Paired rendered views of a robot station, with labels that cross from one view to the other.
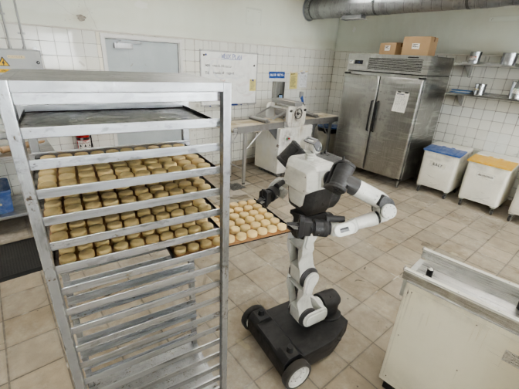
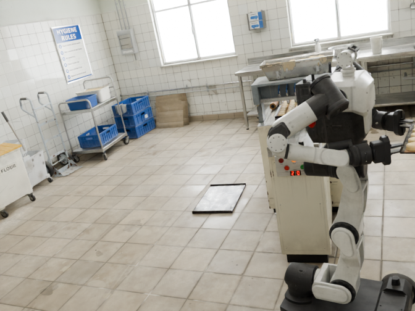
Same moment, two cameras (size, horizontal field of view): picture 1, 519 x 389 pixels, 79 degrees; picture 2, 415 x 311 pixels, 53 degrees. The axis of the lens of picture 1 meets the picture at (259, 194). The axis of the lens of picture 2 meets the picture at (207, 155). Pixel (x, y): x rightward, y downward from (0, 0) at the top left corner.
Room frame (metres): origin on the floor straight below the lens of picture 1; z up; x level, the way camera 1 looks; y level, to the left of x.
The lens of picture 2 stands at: (2.97, 1.10, 1.77)
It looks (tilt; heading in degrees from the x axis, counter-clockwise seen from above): 19 degrees down; 247
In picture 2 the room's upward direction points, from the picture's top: 11 degrees counter-clockwise
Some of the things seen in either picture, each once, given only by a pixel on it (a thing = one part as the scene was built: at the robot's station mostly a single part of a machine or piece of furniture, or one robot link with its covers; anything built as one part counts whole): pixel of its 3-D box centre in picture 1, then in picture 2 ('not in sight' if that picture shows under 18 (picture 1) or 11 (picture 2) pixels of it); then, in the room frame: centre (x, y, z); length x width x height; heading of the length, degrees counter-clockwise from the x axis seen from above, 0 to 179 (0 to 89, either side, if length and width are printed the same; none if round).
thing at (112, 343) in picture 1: (143, 332); not in sight; (1.32, 0.62, 0.42); 0.64 x 0.03 x 0.03; 122
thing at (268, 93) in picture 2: not in sight; (301, 96); (0.92, -1.55, 1.01); 0.72 x 0.33 x 0.34; 137
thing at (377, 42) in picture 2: not in sight; (377, 45); (-1.43, -2.91, 0.98); 0.20 x 0.14 x 0.20; 81
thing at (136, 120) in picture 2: not in sight; (134, 117); (1.19, -5.90, 0.30); 0.60 x 0.40 x 0.20; 41
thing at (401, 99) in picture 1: (400, 102); not in sight; (5.07, -2.09, 1.39); 0.22 x 0.03 x 0.31; 41
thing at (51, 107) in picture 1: (114, 107); not in sight; (1.32, 0.62, 1.68); 0.64 x 0.03 x 0.03; 122
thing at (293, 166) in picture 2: (412, 277); (294, 165); (1.51, -0.92, 0.77); 0.24 x 0.04 x 0.14; 137
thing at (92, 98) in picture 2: not in sight; (82, 102); (2.08, -5.18, 0.87); 0.40 x 0.30 x 0.16; 134
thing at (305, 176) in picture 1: (315, 180); (336, 105); (1.68, -0.31, 1.27); 0.34 x 0.30 x 0.36; 32
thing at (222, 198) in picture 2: not in sight; (220, 197); (1.43, -2.36, 0.01); 0.60 x 0.40 x 0.03; 45
